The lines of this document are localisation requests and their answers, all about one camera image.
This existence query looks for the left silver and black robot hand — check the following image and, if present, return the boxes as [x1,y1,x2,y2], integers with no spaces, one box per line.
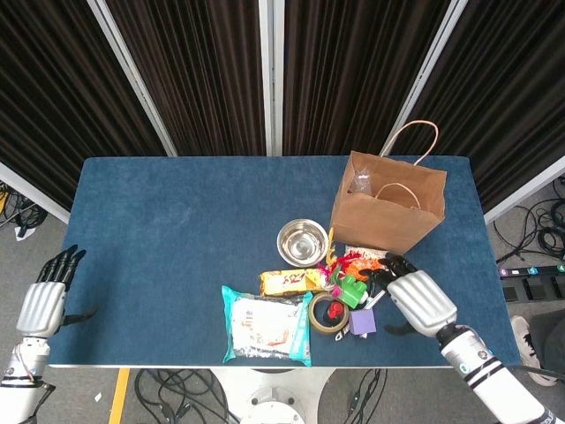
[16,245,99,339]

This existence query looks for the white partition frame post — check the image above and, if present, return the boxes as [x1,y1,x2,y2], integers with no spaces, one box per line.
[258,0,286,156]
[0,161,71,224]
[484,155,565,225]
[87,0,178,156]
[379,0,469,156]

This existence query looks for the person's dark trouser leg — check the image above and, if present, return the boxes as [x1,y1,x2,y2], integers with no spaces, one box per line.
[529,308,565,376]

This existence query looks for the orange snack packet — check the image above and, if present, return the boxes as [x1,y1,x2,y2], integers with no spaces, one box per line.
[343,246,392,277]

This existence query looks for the gold biscuit pack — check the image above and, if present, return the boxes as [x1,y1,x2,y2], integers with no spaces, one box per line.
[259,268,328,298]

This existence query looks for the brown paper shopping bag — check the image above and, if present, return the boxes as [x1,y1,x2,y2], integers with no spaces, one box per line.
[329,121,448,256]

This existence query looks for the black cable tangle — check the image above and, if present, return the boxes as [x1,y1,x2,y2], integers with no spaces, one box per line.
[343,368,389,424]
[0,183,48,235]
[493,176,565,261]
[134,368,239,424]

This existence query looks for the teal instant noodle packet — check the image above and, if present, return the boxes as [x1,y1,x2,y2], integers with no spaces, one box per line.
[220,284,313,367]

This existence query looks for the purple foam block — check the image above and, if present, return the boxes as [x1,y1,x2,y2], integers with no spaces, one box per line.
[348,308,378,336]

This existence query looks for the brown tape roll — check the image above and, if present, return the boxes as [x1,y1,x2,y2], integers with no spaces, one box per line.
[308,291,350,336]

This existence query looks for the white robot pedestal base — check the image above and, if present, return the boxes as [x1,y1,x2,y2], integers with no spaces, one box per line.
[211,367,336,424]

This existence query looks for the blue velvet tablecloth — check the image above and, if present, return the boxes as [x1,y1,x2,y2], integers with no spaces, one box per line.
[33,155,522,367]

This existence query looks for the right silver and black robot hand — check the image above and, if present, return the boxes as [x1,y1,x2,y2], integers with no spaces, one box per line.
[366,252,459,339]

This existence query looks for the colourful feather shuttlecock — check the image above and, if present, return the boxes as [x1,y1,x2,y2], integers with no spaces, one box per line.
[316,227,365,299]

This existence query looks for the white sneaker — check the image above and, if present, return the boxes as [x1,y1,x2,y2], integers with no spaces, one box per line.
[510,314,560,388]

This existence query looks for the stainless steel bowl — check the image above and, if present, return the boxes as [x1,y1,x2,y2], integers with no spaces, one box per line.
[276,219,330,268]

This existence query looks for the green toy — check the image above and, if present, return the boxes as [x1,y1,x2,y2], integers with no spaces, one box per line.
[337,273,369,309]

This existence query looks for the dark pleated curtain panel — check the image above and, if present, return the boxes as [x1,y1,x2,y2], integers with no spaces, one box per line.
[107,0,267,156]
[282,0,452,156]
[392,0,565,213]
[0,0,168,212]

